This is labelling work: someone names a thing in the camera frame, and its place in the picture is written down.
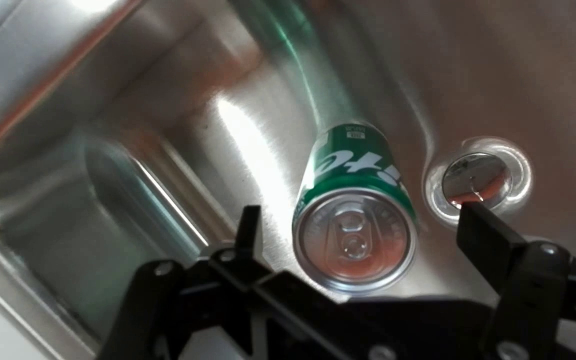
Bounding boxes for sink drain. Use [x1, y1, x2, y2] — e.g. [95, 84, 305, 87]
[424, 139, 534, 226]

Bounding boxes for stainless steel sink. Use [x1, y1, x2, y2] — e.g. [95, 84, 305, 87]
[0, 0, 576, 360]

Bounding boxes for green soda can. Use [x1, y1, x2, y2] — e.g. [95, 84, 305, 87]
[292, 125, 415, 295]

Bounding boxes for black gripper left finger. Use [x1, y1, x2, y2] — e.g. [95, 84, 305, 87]
[95, 205, 396, 360]

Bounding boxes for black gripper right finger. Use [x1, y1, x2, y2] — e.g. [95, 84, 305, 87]
[455, 202, 576, 360]

